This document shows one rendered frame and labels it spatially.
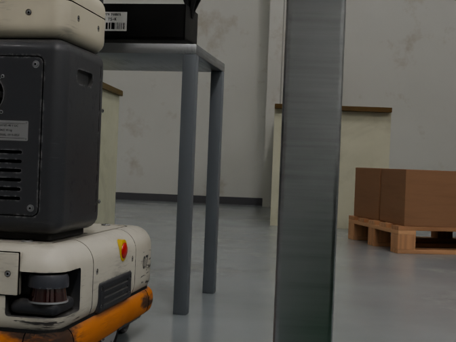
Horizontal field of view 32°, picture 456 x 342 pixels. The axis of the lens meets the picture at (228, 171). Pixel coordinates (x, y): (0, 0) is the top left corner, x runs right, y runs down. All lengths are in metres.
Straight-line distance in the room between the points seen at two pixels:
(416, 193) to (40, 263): 3.15
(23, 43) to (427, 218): 3.18
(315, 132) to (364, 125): 5.59
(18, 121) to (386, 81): 7.52
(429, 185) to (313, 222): 4.08
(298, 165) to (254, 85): 8.47
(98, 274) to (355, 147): 4.40
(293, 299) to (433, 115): 8.62
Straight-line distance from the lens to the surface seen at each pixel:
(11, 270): 1.56
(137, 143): 8.96
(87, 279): 1.67
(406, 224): 4.44
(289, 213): 0.40
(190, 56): 2.37
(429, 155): 8.99
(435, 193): 4.50
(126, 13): 2.56
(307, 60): 0.41
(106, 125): 4.75
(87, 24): 1.73
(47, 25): 1.64
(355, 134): 5.98
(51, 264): 1.55
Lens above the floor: 0.45
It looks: 1 degrees down
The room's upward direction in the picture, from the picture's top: 2 degrees clockwise
